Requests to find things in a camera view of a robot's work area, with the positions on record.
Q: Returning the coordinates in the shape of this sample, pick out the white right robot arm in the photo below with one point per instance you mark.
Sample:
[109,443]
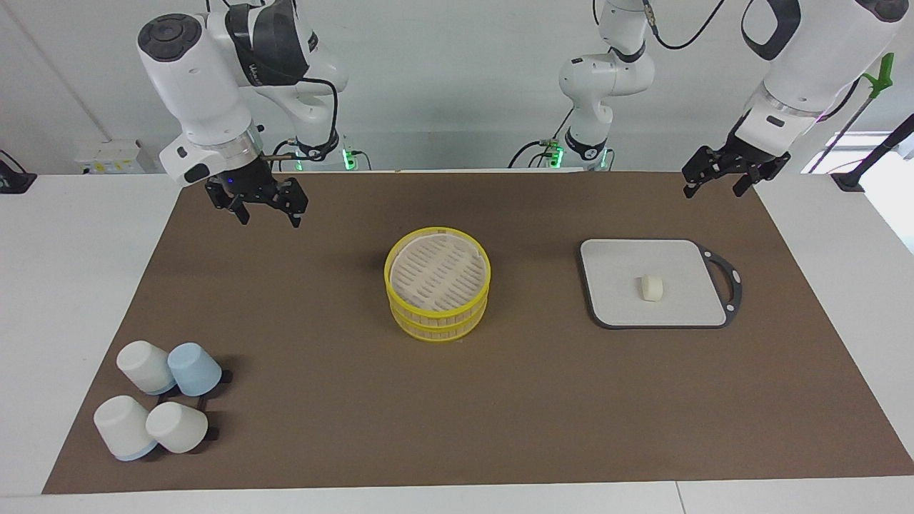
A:
[193,86]

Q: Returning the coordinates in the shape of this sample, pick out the grey cutting board dark rim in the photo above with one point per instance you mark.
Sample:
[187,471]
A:
[643,307]

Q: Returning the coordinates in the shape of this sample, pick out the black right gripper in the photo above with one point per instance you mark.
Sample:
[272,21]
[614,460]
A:
[246,187]

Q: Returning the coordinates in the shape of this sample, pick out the black stand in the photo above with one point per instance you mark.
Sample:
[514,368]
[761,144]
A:
[850,180]

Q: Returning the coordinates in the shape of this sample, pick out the green tipped pole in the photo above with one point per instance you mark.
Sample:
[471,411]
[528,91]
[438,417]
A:
[884,71]

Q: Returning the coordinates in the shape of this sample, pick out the cream white bun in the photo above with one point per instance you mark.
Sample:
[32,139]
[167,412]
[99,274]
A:
[650,288]

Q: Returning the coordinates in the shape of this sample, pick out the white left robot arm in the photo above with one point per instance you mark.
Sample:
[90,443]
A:
[807,64]

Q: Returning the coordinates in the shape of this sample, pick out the black cup rack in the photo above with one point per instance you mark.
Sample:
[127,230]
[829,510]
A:
[226,375]

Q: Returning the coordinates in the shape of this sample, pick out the white wall socket box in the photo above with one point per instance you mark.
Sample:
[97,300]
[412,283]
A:
[111,157]

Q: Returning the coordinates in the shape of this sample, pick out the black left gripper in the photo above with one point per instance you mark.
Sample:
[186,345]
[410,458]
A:
[746,158]

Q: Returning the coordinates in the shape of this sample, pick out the brown table mat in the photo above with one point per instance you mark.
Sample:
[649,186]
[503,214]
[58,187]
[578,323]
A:
[500,414]

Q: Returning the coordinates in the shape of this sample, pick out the light blue plastic cup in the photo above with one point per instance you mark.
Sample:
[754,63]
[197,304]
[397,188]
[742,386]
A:
[194,368]

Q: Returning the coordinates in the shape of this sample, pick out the yellow steamer tier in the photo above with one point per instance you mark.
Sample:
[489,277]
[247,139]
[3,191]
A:
[439,330]
[435,275]

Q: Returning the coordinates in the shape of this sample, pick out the white plastic cup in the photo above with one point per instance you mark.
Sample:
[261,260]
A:
[175,427]
[143,364]
[121,425]

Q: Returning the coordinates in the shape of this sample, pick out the black desk device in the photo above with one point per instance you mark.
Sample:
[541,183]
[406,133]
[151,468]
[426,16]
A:
[14,182]

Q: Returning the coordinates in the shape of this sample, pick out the yellow steamer bottom tier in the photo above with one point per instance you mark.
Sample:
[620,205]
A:
[439,330]

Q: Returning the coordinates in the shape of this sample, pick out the yellow steamer top tier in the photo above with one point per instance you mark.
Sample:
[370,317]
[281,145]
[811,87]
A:
[435,275]

